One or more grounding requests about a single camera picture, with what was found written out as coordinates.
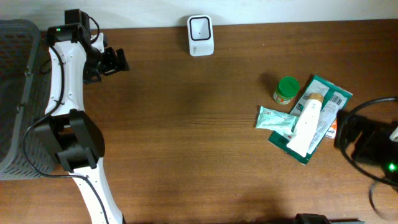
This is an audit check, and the orange tissue pack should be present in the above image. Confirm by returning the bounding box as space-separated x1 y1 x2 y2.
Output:
325 119 337 139

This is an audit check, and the green 3M gloves package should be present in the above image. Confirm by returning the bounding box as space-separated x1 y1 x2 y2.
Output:
268 75 353 165

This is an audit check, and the cream lotion tube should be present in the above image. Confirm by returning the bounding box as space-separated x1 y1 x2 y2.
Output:
287 93 324 157

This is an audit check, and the light blue wipes pack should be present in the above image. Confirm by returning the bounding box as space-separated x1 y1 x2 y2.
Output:
256 106 298 135

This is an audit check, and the green lid jar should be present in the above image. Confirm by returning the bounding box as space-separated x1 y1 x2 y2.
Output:
273 77 300 105

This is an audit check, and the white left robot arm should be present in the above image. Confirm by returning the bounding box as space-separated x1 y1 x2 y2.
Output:
31 9 129 223

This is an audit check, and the white barcode scanner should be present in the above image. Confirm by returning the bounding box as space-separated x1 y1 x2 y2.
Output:
187 15 215 57

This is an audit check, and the dark grey plastic basket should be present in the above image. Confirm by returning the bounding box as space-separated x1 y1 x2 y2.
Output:
1 19 55 180

